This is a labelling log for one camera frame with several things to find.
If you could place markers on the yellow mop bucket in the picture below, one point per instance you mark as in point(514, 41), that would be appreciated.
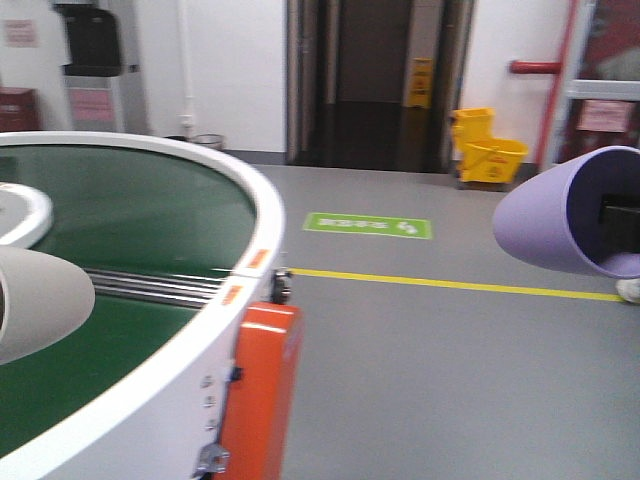
point(485, 158)

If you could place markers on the white outer conveyor rim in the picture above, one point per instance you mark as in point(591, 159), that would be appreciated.
point(163, 419)

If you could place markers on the yellow wet floor sign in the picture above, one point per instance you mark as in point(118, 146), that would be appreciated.
point(420, 83)

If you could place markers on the wire mesh waste bin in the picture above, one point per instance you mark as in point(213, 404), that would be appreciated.
point(210, 140)

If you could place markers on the lavender plastic cup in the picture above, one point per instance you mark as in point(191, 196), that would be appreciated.
point(551, 220)

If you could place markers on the orange conveyor side panel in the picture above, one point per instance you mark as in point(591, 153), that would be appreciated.
point(258, 404)

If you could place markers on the black water dispenser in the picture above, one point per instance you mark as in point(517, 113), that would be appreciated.
point(102, 77)

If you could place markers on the red fire extinguisher cabinet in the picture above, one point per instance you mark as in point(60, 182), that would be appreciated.
point(19, 110)

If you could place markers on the green circular conveyor belt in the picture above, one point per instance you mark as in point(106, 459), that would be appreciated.
point(120, 210)

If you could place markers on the green floor sign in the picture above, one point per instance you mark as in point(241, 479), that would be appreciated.
point(368, 225)

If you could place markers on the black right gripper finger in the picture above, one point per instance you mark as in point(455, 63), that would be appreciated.
point(618, 223)

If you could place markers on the cream plastic cup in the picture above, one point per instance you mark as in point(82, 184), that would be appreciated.
point(43, 299)

